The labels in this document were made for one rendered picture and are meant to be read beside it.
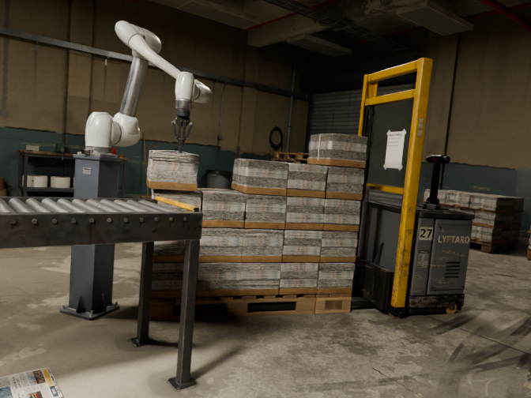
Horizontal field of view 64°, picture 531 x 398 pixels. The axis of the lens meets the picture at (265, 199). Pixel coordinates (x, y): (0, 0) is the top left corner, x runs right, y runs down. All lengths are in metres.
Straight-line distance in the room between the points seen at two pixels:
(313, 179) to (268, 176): 0.33
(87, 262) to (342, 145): 1.85
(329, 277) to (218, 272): 0.82
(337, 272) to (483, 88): 6.67
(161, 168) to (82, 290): 0.92
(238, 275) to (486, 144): 6.90
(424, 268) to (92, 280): 2.30
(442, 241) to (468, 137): 5.92
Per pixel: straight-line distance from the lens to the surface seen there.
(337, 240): 3.12
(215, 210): 2.77
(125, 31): 2.85
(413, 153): 3.16
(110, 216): 1.78
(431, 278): 3.48
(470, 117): 9.29
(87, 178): 2.84
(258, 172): 2.83
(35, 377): 2.30
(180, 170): 2.67
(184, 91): 2.50
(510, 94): 9.05
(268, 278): 2.97
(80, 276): 2.95
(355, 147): 3.13
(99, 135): 2.82
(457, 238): 3.55
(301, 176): 2.94
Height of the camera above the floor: 1.05
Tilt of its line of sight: 5 degrees down
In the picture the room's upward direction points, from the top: 5 degrees clockwise
